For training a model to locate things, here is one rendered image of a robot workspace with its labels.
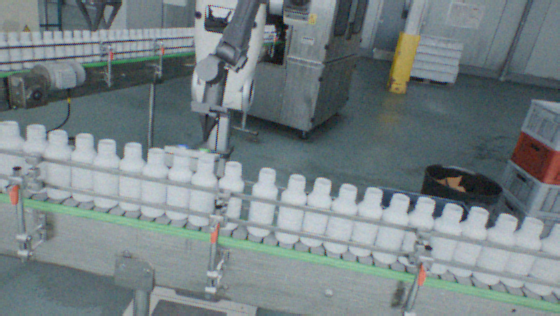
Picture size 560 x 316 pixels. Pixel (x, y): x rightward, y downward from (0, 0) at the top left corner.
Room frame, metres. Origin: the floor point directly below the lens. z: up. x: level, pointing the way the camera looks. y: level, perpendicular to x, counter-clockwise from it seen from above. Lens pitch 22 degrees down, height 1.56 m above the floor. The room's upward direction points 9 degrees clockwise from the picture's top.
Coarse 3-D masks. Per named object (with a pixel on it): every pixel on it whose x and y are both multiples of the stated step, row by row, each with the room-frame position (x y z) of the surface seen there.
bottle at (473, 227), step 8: (472, 208) 0.87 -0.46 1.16; (480, 208) 0.88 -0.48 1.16; (472, 216) 0.86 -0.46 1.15; (480, 216) 0.85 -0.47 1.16; (464, 224) 0.86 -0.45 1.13; (472, 224) 0.85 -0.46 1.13; (480, 224) 0.85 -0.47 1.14; (464, 232) 0.85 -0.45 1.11; (472, 232) 0.84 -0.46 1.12; (480, 232) 0.84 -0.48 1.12; (456, 248) 0.85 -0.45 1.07; (464, 248) 0.84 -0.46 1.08; (472, 248) 0.84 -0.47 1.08; (480, 248) 0.84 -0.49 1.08; (456, 256) 0.85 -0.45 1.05; (464, 256) 0.84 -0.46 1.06; (472, 256) 0.84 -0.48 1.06; (472, 264) 0.84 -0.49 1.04; (456, 272) 0.84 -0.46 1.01; (464, 272) 0.84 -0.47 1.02
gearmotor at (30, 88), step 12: (72, 60) 2.15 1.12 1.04; (24, 72) 1.92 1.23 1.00; (36, 72) 1.96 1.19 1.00; (48, 72) 1.95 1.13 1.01; (60, 72) 1.96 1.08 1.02; (72, 72) 2.01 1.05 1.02; (84, 72) 2.12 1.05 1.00; (12, 84) 1.85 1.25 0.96; (24, 84) 1.83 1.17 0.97; (36, 84) 1.89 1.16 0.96; (48, 84) 1.93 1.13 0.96; (60, 84) 1.95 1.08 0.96; (72, 84) 2.01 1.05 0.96; (12, 96) 1.86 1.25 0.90; (24, 96) 1.82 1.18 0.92; (36, 96) 1.87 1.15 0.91; (12, 108) 1.87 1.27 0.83; (24, 108) 1.82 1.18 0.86; (48, 132) 2.01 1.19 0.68
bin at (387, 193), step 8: (384, 192) 1.39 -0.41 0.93; (392, 192) 1.39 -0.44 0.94; (400, 192) 1.39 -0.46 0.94; (408, 192) 1.39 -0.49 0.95; (384, 200) 1.39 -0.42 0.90; (416, 200) 1.39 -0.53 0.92; (440, 200) 1.38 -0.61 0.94; (448, 200) 1.38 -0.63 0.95; (440, 208) 1.38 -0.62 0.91; (464, 208) 1.35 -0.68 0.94; (440, 216) 1.38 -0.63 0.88; (464, 216) 1.32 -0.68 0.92
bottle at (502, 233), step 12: (504, 216) 0.87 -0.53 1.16; (492, 228) 0.86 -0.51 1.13; (504, 228) 0.84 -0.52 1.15; (492, 240) 0.84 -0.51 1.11; (504, 240) 0.83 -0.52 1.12; (480, 252) 0.86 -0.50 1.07; (492, 252) 0.83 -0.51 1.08; (504, 252) 0.82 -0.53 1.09; (480, 264) 0.84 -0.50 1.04; (492, 264) 0.83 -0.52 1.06; (504, 264) 0.83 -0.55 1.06; (480, 276) 0.83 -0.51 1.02; (492, 276) 0.82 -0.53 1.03
